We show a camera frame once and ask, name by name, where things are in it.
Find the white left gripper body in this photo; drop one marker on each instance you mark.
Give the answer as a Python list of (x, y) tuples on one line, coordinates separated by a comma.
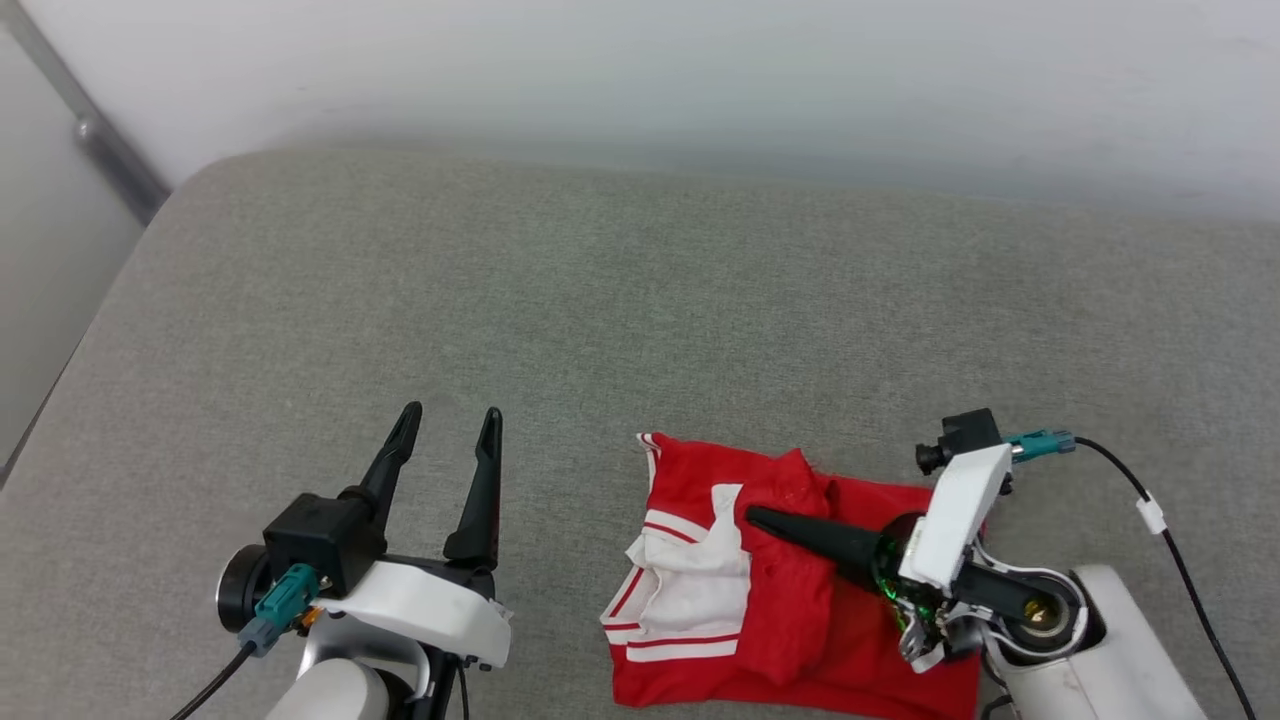
[(430, 605)]

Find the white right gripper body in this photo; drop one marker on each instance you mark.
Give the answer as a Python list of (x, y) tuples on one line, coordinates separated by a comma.
[(950, 520)]

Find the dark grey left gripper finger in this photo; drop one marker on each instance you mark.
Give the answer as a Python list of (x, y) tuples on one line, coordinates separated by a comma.
[(483, 500), (392, 460)]

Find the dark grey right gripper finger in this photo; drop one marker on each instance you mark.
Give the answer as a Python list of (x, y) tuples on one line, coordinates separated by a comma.
[(830, 545)]

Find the red and white basketball jersey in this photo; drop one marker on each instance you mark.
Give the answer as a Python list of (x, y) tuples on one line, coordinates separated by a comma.
[(790, 620)]

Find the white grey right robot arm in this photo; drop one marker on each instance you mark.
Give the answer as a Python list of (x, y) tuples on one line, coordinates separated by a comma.
[(1100, 660)]

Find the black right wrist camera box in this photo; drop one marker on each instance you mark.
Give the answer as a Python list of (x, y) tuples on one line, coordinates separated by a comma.
[(965, 430)]

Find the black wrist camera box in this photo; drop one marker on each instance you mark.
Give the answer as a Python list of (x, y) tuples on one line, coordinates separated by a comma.
[(320, 535), (965, 430)]

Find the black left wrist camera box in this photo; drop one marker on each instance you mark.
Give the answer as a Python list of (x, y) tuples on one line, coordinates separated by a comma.
[(320, 535)]

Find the grey metal wall trim strip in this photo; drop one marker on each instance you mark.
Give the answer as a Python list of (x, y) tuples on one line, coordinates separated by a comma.
[(110, 150)]

